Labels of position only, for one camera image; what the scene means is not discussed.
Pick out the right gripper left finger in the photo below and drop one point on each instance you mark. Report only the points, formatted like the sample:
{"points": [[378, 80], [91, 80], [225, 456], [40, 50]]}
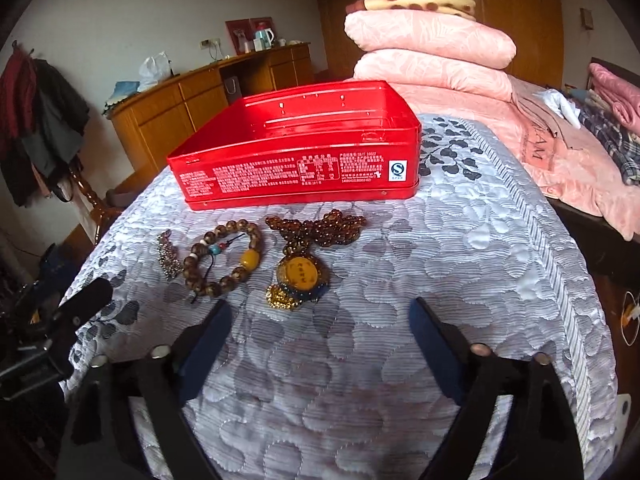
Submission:
{"points": [[101, 440]]}

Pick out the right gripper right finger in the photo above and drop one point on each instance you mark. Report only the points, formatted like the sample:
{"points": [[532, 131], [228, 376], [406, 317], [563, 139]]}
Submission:
{"points": [[540, 440]]}

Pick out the wooden coat rack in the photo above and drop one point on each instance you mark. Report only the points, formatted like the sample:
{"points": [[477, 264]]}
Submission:
{"points": [[102, 214]]}

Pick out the white quilted leaf bedspread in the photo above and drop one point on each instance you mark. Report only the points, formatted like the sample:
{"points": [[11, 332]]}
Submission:
{"points": [[339, 389]]}

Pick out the hanging dark clothes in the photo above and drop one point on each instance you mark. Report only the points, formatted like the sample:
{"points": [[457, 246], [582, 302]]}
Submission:
{"points": [[43, 121]]}

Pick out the wooden sideboard cabinet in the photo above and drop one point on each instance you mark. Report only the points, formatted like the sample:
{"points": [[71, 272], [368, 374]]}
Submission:
{"points": [[152, 123]]}

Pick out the blue folded cloth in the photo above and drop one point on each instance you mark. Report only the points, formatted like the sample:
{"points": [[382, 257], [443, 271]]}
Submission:
{"points": [[123, 90]]}

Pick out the white plastic bag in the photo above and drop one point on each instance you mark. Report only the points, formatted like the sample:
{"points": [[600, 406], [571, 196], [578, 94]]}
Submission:
{"points": [[153, 71]]}

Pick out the plaid folded clothes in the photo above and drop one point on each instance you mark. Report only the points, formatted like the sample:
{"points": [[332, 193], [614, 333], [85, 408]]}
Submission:
{"points": [[616, 140]]}

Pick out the red metal tin box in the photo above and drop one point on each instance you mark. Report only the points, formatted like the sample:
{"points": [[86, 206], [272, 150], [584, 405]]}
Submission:
{"points": [[347, 140]]}

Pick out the pink bed cover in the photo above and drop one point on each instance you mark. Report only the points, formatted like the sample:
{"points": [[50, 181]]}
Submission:
{"points": [[568, 164]]}

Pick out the white cloth on bed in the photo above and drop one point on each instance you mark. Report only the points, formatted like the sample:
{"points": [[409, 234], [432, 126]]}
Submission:
{"points": [[561, 106]]}

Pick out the folded pink garment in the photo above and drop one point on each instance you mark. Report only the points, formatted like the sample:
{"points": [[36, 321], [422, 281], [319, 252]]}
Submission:
{"points": [[623, 97]]}

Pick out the teal electric kettle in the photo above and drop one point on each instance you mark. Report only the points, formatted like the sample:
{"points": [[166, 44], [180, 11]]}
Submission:
{"points": [[265, 34]]}

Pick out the lower pink folded quilt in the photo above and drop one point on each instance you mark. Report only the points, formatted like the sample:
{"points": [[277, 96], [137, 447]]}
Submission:
{"points": [[420, 69]]}

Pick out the dark wooden headboard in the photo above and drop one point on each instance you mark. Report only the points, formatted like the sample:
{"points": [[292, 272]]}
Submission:
{"points": [[619, 76]]}

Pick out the yellow brown-spotted blanket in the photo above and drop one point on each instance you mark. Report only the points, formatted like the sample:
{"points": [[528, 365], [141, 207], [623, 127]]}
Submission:
{"points": [[462, 8]]}

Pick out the wall power outlet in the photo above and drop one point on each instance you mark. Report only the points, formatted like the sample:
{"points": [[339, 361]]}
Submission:
{"points": [[210, 43]]}

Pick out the red picture frame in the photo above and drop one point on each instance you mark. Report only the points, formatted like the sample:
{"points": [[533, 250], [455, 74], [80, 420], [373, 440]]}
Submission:
{"points": [[242, 32]]}

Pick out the wall switch box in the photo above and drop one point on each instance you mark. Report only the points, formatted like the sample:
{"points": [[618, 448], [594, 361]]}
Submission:
{"points": [[586, 19]]}

